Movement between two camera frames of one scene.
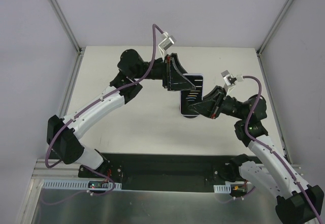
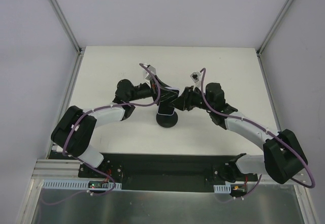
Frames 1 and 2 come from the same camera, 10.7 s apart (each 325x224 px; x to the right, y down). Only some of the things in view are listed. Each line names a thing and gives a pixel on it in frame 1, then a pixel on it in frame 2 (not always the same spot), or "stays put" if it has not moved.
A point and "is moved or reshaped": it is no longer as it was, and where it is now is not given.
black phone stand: x=190 y=117 to x=167 y=121
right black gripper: x=219 y=102 to x=190 y=98
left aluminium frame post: x=66 y=25 stays put
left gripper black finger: x=179 y=80 to x=159 y=85
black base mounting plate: x=163 y=172 stays put
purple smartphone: x=188 y=97 is moved or reshaped
